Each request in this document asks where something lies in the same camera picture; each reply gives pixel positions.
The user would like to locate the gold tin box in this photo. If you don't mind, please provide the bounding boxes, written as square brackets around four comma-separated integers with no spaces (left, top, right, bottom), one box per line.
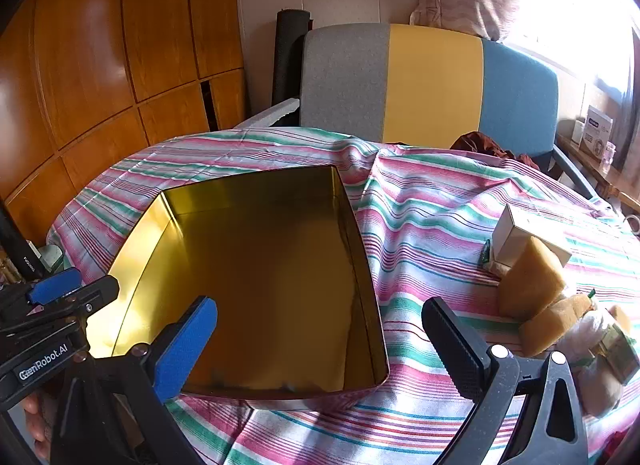
[92,165,391,413]

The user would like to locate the black rolled mat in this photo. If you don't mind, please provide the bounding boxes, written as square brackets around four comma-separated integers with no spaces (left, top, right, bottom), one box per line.
[271,9,313,113]

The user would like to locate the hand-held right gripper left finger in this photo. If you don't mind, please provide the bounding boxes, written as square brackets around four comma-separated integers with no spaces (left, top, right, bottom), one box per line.
[50,296,219,465]

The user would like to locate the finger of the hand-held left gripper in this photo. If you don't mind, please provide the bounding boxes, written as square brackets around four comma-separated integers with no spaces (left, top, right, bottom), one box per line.
[30,275,121,333]
[0,267,83,313]

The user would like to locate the person's left hand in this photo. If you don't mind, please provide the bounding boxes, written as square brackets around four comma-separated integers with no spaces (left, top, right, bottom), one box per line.
[22,392,52,447]

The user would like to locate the grey yellow blue chair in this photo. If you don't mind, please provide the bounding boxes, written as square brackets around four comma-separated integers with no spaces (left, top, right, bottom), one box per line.
[299,24,598,198]

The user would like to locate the wooden wardrobe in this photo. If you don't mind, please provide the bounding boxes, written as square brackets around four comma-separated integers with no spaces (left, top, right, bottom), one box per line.
[0,0,249,246]

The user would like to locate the dark red cloth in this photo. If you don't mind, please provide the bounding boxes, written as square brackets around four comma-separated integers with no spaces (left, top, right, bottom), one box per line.
[450,131,535,166]

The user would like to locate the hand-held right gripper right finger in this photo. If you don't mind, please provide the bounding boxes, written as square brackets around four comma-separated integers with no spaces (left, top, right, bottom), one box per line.
[421,296,591,465]

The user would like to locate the small gold green box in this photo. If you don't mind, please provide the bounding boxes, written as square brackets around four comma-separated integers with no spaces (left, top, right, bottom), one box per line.
[600,325,640,386]

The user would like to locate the yellow sponge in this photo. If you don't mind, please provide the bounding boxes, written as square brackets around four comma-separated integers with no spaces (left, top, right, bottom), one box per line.
[519,293,594,357]
[497,236,568,321]
[607,305,634,337]

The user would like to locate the white cardboard box blue print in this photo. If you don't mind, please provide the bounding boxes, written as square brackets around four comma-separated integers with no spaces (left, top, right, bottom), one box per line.
[580,105,615,160]

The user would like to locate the striped blanket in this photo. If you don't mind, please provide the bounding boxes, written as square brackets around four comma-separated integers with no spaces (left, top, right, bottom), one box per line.
[52,126,640,465]

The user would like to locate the bright window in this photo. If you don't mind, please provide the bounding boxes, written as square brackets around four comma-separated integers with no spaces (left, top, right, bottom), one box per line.
[505,0,640,93]

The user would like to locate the white carton box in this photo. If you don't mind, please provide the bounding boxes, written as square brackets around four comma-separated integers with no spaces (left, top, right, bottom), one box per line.
[491,204,572,272]

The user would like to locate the wooden side desk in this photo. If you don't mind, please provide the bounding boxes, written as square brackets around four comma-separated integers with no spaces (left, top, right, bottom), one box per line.
[555,132,640,213]

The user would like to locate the white plastic bag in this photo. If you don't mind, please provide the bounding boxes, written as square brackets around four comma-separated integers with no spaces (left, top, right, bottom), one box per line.
[555,314,627,419]

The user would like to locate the tall black box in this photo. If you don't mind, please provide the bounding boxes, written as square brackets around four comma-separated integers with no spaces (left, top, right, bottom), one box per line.
[0,198,40,282]

